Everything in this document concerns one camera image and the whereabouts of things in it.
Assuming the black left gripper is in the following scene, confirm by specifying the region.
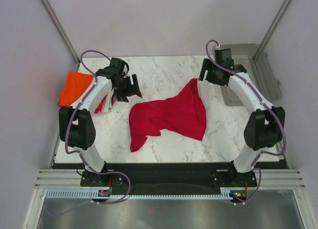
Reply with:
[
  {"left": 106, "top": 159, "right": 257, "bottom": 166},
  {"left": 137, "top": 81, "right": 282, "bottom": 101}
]
[{"left": 114, "top": 74, "right": 142, "bottom": 102}]

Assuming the crimson red t shirt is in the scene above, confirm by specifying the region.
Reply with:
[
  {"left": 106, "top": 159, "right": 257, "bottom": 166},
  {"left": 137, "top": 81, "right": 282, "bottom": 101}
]
[{"left": 129, "top": 78, "right": 207, "bottom": 153}]

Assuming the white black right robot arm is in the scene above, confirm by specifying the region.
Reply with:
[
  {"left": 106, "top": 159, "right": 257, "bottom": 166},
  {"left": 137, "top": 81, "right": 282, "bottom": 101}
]
[{"left": 198, "top": 49, "right": 287, "bottom": 186}]

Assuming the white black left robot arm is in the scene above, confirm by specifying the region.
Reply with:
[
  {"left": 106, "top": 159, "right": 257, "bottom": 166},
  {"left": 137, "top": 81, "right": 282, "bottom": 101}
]
[{"left": 59, "top": 58, "right": 142, "bottom": 186}]

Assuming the folded pink white shirts stack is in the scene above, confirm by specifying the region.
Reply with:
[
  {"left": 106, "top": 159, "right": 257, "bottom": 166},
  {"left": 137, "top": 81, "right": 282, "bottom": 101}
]
[{"left": 94, "top": 90, "right": 117, "bottom": 114}]

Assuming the clear grey plastic bin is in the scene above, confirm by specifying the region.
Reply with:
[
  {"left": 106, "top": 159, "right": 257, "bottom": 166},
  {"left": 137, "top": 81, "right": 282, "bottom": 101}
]
[{"left": 220, "top": 44, "right": 282, "bottom": 102}]

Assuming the folded orange t shirt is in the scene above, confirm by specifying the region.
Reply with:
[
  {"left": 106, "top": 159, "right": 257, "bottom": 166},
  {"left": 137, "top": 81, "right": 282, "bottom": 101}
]
[{"left": 57, "top": 72, "right": 94, "bottom": 107}]

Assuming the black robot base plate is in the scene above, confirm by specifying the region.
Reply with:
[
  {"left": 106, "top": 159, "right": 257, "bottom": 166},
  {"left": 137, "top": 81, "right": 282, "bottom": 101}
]
[{"left": 80, "top": 162, "right": 257, "bottom": 195}]

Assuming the right aluminium frame post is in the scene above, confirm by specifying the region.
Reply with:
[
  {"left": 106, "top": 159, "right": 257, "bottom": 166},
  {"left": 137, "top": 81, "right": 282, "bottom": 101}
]
[{"left": 252, "top": 0, "right": 293, "bottom": 62}]

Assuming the aluminium frame post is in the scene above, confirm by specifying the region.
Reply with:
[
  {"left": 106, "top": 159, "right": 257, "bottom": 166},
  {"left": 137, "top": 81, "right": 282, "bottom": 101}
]
[
  {"left": 252, "top": 0, "right": 293, "bottom": 62},
  {"left": 40, "top": 0, "right": 80, "bottom": 67}
]

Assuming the white slotted cable duct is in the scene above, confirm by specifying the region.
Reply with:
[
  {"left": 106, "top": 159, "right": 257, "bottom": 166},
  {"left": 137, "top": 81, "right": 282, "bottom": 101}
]
[{"left": 45, "top": 189, "right": 238, "bottom": 200}]

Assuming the left aluminium frame post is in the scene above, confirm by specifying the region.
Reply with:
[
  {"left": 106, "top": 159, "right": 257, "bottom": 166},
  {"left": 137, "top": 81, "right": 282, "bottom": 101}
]
[{"left": 40, "top": 0, "right": 80, "bottom": 67}]

